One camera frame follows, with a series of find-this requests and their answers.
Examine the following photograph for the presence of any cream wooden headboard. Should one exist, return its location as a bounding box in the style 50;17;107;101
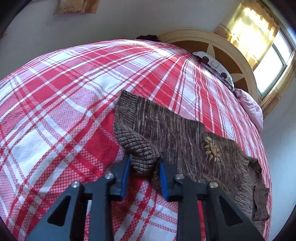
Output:
158;29;258;102

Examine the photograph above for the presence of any pink pillow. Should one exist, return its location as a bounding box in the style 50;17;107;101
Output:
233;89;264;133

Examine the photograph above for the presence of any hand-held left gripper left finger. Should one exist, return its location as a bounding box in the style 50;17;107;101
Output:
25;154;132;241

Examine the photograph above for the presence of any brown knit sweater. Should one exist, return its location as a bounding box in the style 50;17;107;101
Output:
113;90;271;230

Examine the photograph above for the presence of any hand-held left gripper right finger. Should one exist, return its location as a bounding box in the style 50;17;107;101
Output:
159;160;265;241

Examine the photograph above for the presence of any dark cloth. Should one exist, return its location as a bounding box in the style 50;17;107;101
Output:
136;34;159;42

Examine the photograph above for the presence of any window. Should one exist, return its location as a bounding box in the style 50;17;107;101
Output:
252;30;295;102

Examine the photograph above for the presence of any white patterned pillow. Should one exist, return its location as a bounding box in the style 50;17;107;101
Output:
192;51;235;90

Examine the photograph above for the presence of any red plaid blanket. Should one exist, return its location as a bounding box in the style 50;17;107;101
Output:
0;39;272;241

